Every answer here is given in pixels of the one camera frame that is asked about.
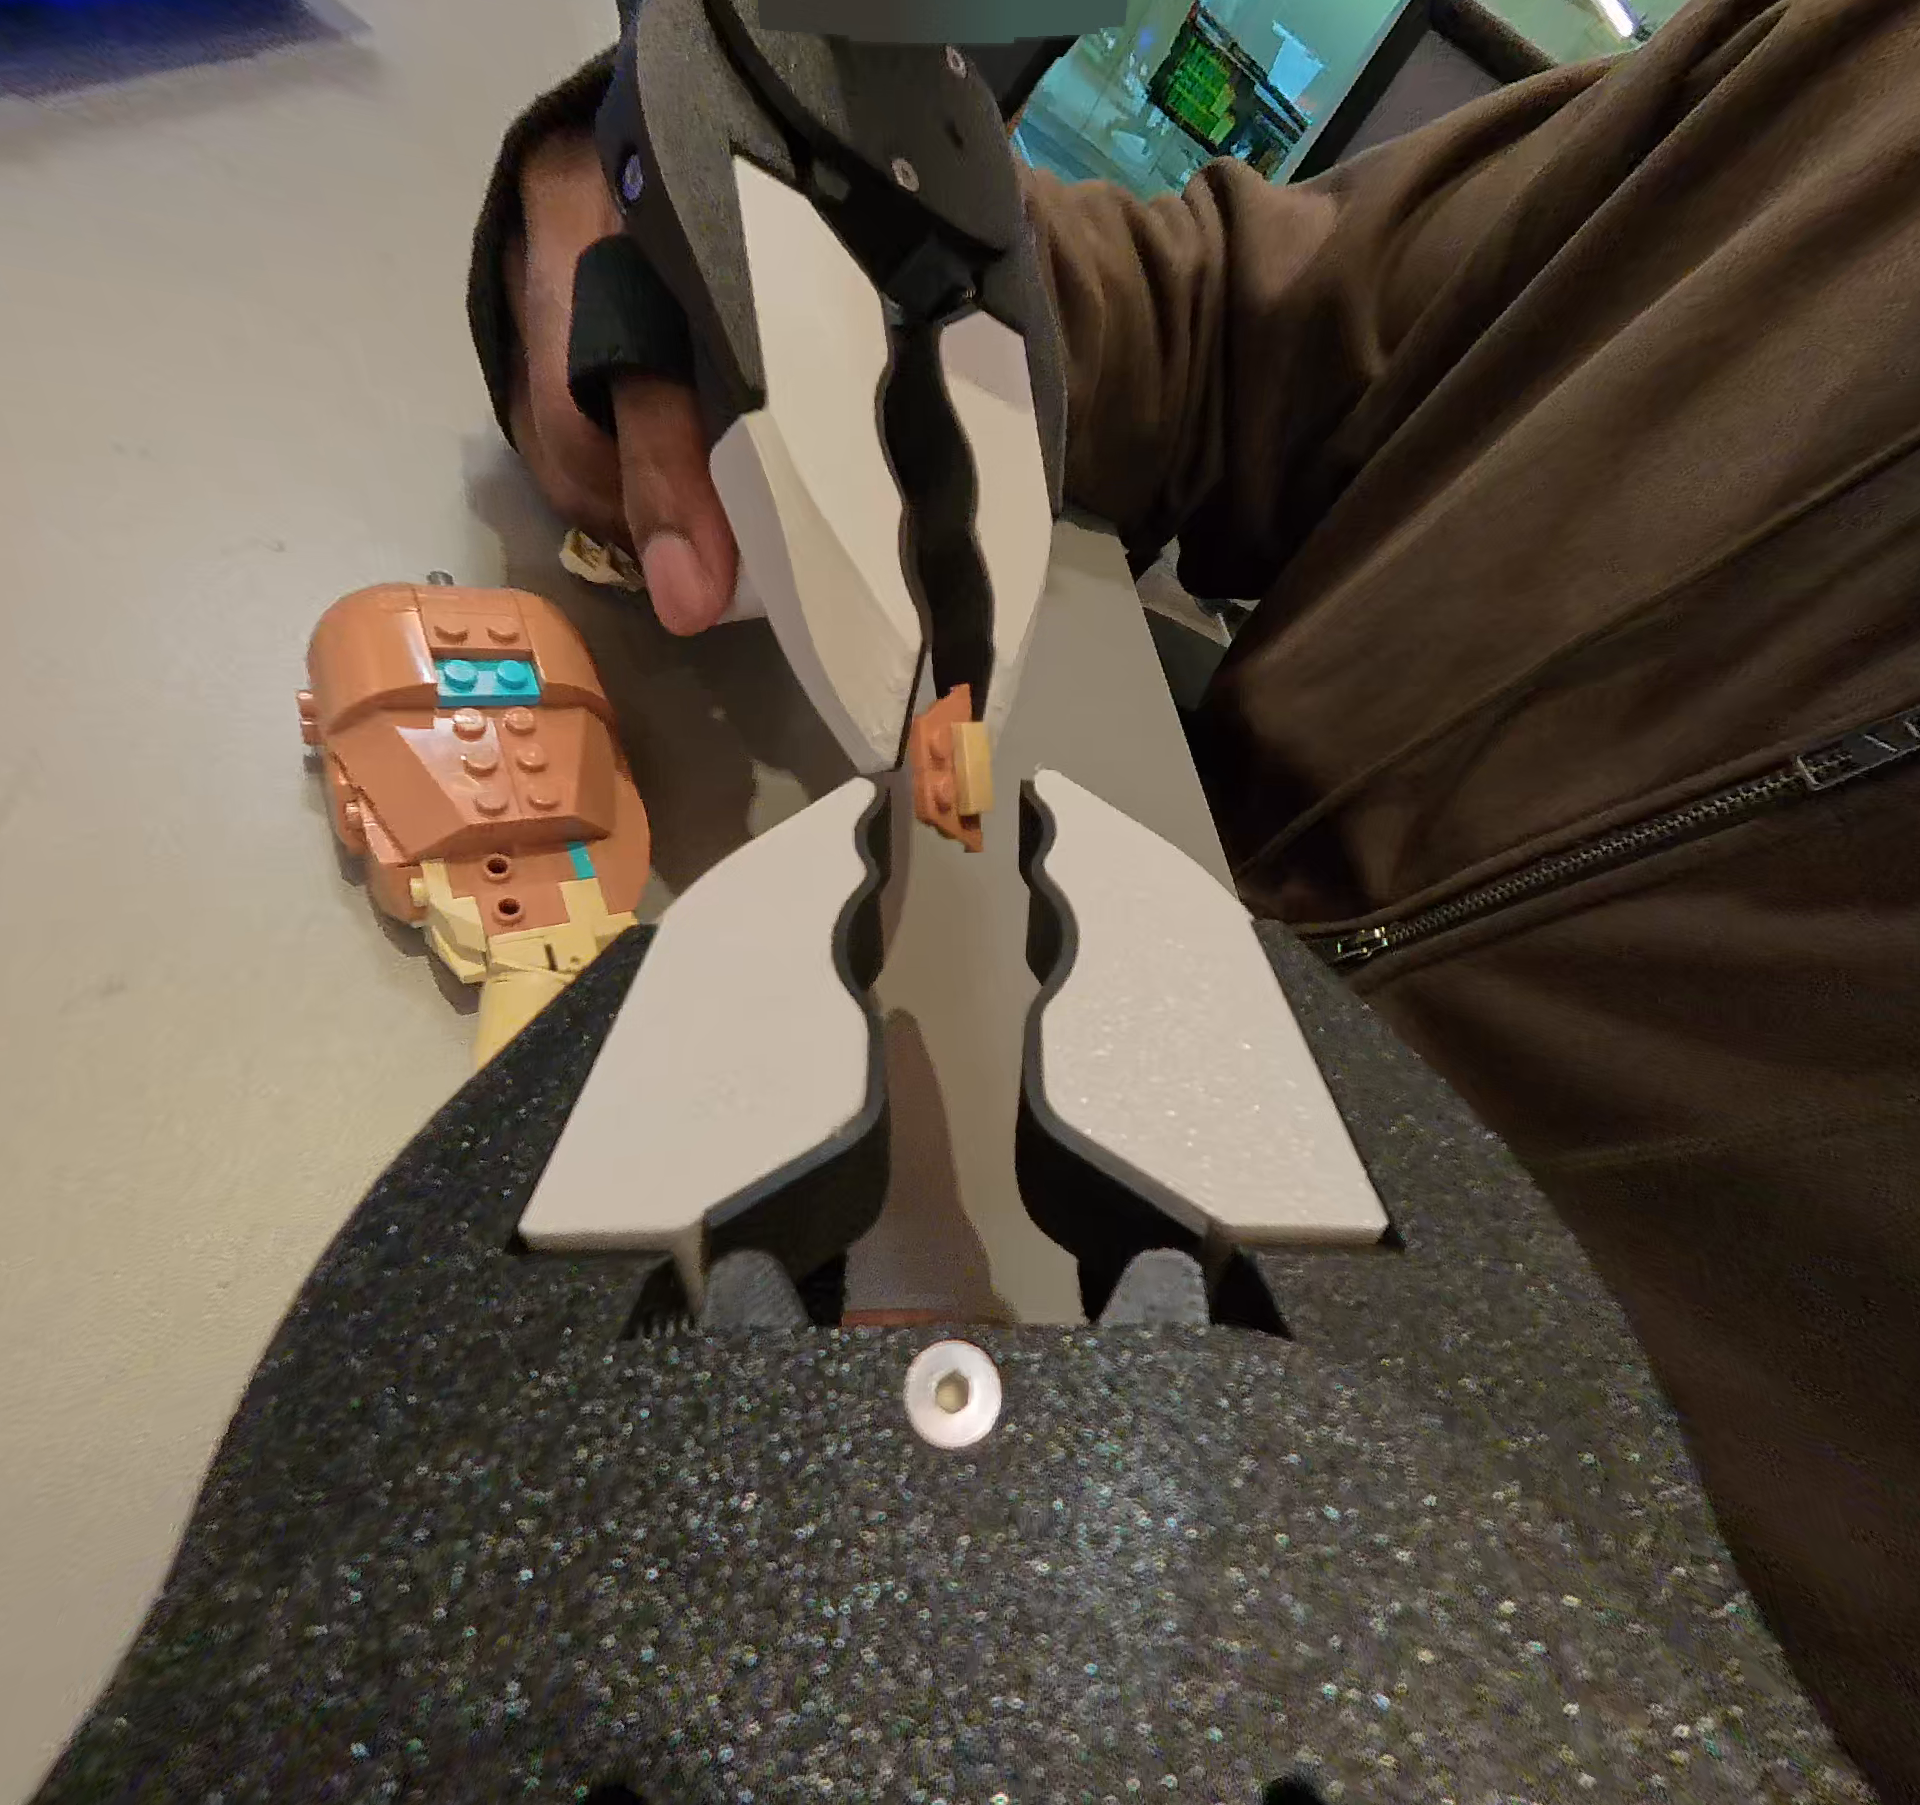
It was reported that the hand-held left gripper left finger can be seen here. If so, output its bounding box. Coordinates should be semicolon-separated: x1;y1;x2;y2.
518;776;894;1312

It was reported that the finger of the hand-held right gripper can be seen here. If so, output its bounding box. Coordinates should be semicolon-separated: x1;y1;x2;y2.
884;309;1054;725
712;154;927;775

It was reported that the small orange tan brick piece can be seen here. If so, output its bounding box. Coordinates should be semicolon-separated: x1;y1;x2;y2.
911;685;1001;857

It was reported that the orange toy brick model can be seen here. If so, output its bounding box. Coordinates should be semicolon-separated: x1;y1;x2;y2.
297;572;654;1072

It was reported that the brown zip jacket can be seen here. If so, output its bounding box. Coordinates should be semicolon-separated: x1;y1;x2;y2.
1186;379;1920;1805

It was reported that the person's right hand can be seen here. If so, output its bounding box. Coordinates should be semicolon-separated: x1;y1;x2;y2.
516;122;740;638

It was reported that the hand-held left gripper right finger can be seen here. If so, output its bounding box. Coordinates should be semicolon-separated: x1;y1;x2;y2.
1019;769;1391;1271

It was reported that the computer monitor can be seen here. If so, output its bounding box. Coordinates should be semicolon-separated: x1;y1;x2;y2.
1147;2;1315;182

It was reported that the dark partition panel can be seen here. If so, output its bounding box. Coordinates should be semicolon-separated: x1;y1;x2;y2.
1286;0;1563;186

